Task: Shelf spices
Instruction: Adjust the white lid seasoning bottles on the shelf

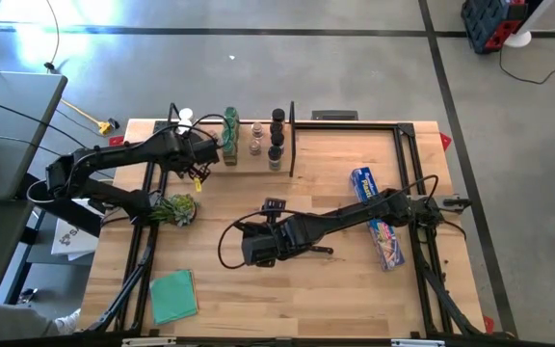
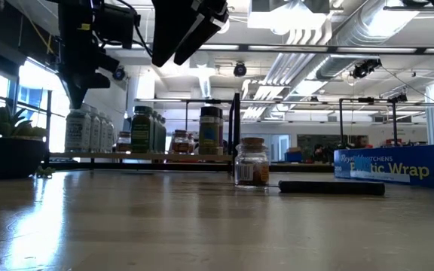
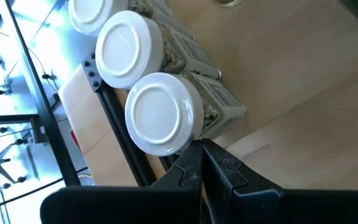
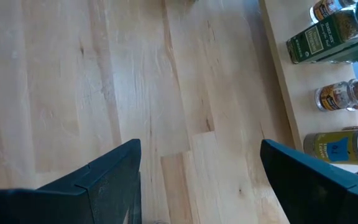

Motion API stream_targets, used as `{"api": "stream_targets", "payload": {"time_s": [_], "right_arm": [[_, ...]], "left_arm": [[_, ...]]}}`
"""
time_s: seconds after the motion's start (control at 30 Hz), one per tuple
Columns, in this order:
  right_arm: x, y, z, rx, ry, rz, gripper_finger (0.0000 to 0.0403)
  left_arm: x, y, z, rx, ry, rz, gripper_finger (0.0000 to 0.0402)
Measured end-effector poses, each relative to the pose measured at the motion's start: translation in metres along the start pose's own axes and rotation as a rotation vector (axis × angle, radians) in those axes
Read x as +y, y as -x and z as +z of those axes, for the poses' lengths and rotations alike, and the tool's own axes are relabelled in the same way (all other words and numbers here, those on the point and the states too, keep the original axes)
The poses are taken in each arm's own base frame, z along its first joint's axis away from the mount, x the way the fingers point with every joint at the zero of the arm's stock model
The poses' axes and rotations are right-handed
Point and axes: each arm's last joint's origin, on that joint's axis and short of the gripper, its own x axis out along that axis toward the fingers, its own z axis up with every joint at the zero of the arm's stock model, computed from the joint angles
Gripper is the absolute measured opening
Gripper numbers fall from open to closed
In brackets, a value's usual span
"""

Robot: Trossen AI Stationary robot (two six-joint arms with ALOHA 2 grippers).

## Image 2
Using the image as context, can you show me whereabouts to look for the black metal stand frame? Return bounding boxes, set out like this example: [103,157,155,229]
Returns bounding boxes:
[338,92,409,148]

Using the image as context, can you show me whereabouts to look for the wooden shelf with black frame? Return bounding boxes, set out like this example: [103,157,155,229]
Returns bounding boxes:
[42,89,246,172]

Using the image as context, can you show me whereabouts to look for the small green succulent sprig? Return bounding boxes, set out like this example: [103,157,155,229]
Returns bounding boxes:
[34,165,57,179]

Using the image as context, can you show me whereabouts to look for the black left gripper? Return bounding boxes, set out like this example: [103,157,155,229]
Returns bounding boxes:
[57,0,142,110]

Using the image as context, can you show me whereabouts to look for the long ceiling light bar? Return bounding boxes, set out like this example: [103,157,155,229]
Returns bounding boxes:
[102,41,434,54]

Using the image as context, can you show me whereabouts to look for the yellow hanging cord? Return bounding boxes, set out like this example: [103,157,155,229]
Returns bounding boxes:
[19,0,58,57]

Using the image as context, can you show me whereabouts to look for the blue plastic wrap box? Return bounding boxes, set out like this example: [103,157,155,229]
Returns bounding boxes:
[333,142,434,190]

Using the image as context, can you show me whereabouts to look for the silver ventilation duct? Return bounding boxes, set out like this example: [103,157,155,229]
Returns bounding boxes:
[273,0,434,91]

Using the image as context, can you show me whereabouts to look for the green-lid spice jars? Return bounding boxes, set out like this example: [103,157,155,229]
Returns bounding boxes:
[130,105,154,154]

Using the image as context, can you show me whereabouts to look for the black-lid spice jars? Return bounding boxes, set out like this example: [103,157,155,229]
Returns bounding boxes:
[198,105,221,155]

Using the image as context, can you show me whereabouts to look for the succulent plant in black pot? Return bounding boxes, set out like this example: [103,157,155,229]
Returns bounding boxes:
[0,96,51,180]

